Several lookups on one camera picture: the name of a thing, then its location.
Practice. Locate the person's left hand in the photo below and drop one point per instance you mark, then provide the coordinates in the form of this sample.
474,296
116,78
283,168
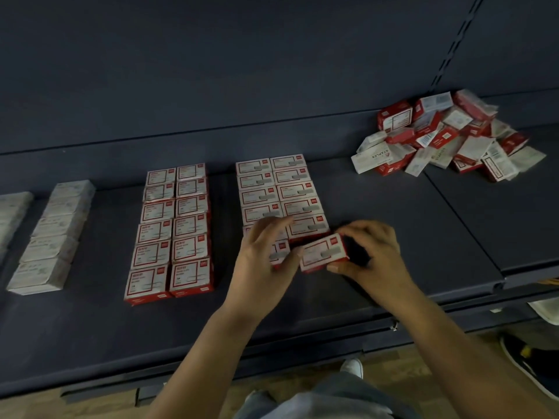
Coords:
258,279

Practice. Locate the person's right hand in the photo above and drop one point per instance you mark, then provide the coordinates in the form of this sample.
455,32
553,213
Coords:
380,266

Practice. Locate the pile of red white boxes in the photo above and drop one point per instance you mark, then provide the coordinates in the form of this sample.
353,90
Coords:
445,139

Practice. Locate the dark metal shelf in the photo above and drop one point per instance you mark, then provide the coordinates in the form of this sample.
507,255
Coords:
218,65

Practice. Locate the person's right forearm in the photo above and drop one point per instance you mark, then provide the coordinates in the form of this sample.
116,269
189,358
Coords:
476,362

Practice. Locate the person's left forearm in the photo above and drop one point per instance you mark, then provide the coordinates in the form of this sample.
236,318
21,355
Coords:
205,366

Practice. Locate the person's grey shoe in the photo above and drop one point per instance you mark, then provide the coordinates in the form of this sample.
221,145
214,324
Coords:
352,368

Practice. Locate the person's grey clothing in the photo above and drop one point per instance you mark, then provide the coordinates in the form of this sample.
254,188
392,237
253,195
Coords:
323,401

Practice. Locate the clear packaged insoles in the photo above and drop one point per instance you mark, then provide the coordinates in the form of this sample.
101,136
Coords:
546,310

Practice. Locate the black shoe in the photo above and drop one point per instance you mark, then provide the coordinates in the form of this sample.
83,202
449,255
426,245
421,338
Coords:
533,364

